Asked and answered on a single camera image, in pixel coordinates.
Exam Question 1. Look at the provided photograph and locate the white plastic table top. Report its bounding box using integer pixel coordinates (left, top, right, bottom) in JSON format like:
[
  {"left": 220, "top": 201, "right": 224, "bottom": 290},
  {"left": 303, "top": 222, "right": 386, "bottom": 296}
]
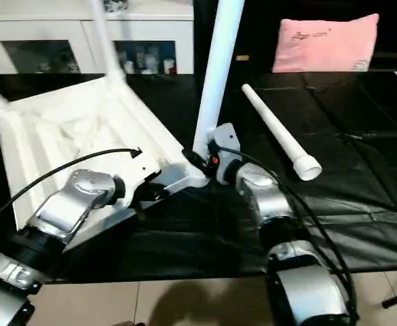
[{"left": 0, "top": 71, "right": 210, "bottom": 236}]

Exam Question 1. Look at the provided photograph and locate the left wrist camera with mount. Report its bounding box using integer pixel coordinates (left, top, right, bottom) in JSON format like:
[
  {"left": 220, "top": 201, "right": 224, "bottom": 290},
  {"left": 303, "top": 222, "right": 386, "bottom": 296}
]
[{"left": 119, "top": 153, "right": 162, "bottom": 206}]

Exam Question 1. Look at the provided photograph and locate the white cabinet with glass doors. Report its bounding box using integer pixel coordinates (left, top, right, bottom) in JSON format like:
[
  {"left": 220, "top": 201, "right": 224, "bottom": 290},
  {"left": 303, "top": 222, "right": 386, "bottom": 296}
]
[{"left": 0, "top": 0, "right": 196, "bottom": 77}]

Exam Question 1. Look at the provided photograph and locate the black work mat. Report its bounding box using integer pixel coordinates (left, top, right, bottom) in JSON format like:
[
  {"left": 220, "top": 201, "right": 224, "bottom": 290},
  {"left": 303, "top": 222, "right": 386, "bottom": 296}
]
[{"left": 0, "top": 68, "right": 397, "bottom": 283}]

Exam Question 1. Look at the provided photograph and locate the dark low tv bench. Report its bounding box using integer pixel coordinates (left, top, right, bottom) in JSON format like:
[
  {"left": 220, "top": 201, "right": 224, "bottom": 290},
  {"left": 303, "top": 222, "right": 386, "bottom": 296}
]
[{"left": 376, "top": 52, "right": 397, "bottom": 71}]

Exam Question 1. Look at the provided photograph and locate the black furniture with yellow label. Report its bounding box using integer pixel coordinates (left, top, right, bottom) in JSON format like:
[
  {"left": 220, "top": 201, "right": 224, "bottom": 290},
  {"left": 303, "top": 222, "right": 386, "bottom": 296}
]
[{"left": 193, "top": 0, "right": 397, "bottom": 72}]

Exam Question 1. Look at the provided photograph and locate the pink pillow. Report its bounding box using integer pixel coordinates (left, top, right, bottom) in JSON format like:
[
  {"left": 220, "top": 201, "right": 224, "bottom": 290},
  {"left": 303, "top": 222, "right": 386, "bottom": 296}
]
[{"left": 271, "top": 14, "right": 381, "bottom": 73}]

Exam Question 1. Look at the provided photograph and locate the dark ornament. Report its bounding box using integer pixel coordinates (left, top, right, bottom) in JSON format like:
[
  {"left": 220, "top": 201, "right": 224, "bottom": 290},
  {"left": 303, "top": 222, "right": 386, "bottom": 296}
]
[{"left": 102, "top": 0, "right": 131, "bottom": 14}]

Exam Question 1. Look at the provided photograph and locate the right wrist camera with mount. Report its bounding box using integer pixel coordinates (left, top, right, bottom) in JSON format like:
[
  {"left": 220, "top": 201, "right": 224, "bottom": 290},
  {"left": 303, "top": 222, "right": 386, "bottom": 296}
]
[{"left": 207, "top": 124, "right": 244, "bottom": 185}]

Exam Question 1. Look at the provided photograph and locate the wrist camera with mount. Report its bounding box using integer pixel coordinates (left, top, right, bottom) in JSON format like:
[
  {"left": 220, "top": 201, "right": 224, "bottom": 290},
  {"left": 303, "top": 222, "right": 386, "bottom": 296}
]
[
  {"left": 207, "top": 124, "right": 244, "bottom": 185},
  {"left": 119, "top": 153, "right": 162, "bottom": 206}
]

